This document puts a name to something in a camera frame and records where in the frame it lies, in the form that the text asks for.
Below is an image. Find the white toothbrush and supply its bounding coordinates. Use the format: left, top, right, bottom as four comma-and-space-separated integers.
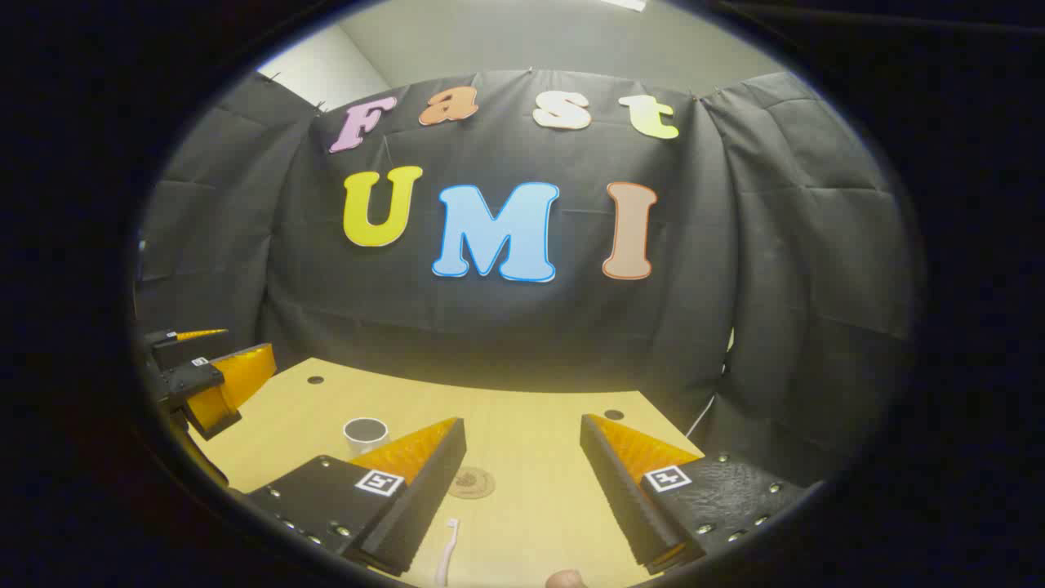
433, 518, 461, 588

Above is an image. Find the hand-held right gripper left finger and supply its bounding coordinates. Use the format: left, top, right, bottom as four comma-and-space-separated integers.
243, 416, 468, 577

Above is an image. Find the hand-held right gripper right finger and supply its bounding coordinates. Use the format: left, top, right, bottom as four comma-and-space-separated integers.
580, 412, 811, 574

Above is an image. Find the white cable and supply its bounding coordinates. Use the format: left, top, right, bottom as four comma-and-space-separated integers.
684, 392, 719, 442

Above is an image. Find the wooden desktop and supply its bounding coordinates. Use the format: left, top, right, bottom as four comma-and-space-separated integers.
189, 356, 707, 588

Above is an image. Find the white cup with wooden handle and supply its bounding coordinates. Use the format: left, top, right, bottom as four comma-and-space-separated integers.
343, 416, 391, 458

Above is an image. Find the black backdrop cloth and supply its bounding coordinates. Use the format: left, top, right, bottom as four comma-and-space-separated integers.
135, 69, 915, 491

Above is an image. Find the round wooden coaster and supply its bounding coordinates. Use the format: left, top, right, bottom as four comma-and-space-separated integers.
447, 465, 496, 500

